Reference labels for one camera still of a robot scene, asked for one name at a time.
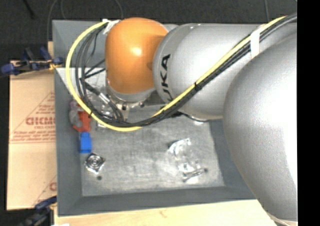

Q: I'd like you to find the orange plastic piece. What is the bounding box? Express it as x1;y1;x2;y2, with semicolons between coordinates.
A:
72;110;93;133

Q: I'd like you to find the clear pinkish plastic thing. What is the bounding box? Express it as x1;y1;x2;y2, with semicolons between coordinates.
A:
68;100;82;126

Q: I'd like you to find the blue plastic block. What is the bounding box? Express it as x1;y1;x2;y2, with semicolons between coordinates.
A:
79;131;93;154

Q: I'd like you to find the grey metal bin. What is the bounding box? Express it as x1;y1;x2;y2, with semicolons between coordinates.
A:
51;19;262;216

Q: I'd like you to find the clear square glass dish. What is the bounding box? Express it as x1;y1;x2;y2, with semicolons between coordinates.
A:
83;152;106;176

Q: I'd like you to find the clear crumpled plastic bottle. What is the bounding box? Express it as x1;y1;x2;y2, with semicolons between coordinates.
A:
166;137;209;184

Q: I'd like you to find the brown cardboard board, red print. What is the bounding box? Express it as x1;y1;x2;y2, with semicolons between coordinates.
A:
5;67;58;211

